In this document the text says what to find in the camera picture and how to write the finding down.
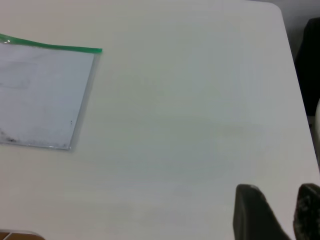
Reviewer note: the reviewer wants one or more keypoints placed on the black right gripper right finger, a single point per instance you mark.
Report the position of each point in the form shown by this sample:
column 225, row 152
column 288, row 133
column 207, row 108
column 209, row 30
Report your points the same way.
column 308, row 212

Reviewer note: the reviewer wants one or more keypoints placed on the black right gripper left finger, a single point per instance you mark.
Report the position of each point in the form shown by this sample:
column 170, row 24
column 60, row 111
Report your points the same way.
column 252, row 217

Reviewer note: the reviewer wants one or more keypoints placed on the clear plastic green-zip bag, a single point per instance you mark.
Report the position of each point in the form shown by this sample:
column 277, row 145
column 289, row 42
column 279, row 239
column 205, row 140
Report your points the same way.
column 45, row 95

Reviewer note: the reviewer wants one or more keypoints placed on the black bulky object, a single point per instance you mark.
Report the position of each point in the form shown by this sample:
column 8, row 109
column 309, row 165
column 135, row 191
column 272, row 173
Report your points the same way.
column 308, row 65

